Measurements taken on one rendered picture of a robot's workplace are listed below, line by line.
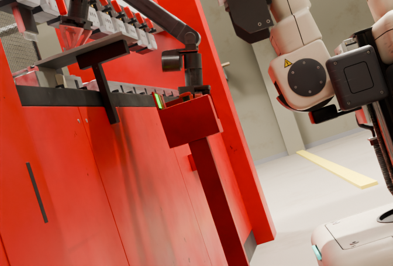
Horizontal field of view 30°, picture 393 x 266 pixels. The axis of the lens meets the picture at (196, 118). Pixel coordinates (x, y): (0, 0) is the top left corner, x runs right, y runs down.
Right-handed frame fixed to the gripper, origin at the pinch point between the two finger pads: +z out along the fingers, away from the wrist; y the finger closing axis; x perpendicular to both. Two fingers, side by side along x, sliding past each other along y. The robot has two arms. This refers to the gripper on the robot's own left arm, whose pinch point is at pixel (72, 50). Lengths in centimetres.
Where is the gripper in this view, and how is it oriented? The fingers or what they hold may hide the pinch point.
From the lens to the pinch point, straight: 212.5
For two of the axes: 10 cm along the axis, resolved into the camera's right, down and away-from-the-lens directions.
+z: -1.5, 9.9, 0.5
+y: -1.8, 0.2, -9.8
